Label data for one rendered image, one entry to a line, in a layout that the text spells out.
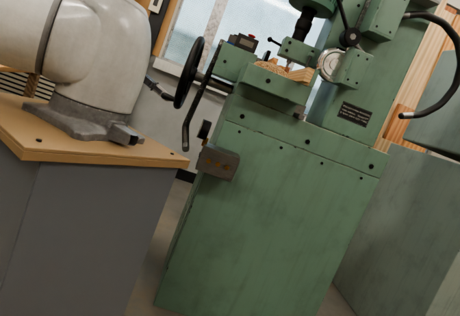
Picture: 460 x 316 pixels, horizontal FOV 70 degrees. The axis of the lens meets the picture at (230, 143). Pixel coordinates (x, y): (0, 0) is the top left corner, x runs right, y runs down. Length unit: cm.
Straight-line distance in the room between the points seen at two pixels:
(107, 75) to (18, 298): 41
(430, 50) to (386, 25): 200
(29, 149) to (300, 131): 81
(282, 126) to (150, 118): 169
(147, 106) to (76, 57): 201
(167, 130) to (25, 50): 206
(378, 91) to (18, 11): 110
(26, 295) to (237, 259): 72
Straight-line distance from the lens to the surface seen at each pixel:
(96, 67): 65
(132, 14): 68
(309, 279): 130
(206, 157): 100
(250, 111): 107
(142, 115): 265
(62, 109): 68
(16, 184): 62
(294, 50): 129
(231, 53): 122
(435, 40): 326
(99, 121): 67
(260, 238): 119
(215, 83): 126
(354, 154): 118
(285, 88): 101
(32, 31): 66
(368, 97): 130
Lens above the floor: 79
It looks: 8 degrees down
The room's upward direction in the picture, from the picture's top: 21 degrees clockwise
